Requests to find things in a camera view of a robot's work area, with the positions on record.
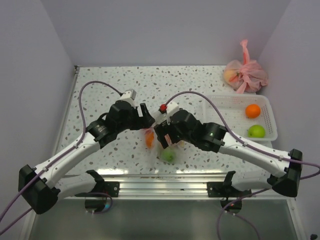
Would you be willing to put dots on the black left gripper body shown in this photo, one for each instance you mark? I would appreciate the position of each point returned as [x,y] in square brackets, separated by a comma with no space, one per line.
[134,122]

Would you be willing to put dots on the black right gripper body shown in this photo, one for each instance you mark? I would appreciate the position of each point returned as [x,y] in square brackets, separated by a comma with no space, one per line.
[164,128]

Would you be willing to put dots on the clear printed plastic bag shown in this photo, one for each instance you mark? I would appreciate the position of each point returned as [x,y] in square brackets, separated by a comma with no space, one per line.
[157,146]

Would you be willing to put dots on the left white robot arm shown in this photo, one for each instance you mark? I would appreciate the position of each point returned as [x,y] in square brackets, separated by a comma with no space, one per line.
[41,187]

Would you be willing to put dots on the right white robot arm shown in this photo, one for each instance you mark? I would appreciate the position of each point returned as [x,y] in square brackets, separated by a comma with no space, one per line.
[279,170]

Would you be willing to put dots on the orange in clear bag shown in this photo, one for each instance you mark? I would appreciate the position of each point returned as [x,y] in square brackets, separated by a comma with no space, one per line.
[149,139]

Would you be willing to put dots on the green apple in clear bag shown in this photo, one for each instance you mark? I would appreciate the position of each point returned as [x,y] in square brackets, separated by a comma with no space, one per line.
[168,155]

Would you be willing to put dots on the peach in pink bag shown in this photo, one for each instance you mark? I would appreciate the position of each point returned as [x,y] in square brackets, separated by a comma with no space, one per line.
[230,75]

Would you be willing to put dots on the pink plastic bag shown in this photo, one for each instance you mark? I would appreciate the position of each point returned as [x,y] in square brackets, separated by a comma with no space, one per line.
[251,76]

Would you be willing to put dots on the white plastic basket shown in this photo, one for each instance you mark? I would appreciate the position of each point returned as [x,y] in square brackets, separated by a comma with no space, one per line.
[232,108]

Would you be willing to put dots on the orange in basket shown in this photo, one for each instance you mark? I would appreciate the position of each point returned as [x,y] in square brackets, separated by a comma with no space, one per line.
[252,111]

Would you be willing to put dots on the green apple in basket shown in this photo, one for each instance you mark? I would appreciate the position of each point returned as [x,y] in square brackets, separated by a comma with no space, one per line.
[256,131]

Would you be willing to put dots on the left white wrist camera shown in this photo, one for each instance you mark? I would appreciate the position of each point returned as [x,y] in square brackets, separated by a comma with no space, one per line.
[129,96]

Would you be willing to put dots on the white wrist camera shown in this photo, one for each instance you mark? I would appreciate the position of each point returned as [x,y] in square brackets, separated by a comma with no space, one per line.
[129,96]
[169,109]

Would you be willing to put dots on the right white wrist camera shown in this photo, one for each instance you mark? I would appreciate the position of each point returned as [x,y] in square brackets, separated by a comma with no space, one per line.
[169,109]

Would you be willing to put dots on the aluminium mounting rail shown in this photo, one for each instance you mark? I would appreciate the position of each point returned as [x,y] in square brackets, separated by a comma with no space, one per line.
[183,186]

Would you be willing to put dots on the right black base bracket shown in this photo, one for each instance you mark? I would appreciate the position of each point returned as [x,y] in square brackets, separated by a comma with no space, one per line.
[218,190]

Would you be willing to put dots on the black base bracket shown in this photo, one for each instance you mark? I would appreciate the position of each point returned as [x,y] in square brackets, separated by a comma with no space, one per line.
[110,188]
[218,190]

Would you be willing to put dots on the left black base bracket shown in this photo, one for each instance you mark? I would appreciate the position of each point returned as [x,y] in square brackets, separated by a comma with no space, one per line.
[110,188]

